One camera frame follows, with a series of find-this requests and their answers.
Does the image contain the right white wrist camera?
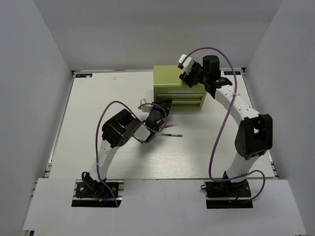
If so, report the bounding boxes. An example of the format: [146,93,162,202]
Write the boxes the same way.
[178,54,195,75]

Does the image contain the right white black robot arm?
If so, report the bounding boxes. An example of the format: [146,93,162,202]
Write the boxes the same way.
[178,55,273,196]

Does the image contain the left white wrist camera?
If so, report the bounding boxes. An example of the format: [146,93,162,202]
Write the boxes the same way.
[138,99,153,113]

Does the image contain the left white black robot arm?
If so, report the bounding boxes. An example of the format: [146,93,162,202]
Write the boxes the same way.
[82,99,173,196]

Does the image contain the green metal drawer toolbox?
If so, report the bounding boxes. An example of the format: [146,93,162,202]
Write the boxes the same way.
[153,65,206,109]

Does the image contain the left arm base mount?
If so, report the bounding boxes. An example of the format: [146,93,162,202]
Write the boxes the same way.
[71,180,124,208]

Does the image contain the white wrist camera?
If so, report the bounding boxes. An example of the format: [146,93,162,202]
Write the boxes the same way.
[138,99,153,113]
[178,54,195,75]

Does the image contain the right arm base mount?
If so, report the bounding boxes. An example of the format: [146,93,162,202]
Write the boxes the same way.
[200,180,253,209]

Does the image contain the right corner label sticker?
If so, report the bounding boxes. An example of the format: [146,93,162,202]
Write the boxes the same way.
[223,71,242,75]

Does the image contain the corner label sticker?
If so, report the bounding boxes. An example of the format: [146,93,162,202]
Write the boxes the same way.
[75,73,93,78]
[223,71,242,75]

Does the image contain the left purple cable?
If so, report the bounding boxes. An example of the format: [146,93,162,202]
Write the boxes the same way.
[94,100,170,207]

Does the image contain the green refill pen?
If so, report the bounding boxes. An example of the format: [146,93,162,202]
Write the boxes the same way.
[160,133,183,137]

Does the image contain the left corner label sticker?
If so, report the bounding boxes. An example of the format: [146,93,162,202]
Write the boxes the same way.
[75,73,93,78]

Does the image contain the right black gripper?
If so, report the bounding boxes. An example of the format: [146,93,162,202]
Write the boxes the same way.
[180,61,209,89]

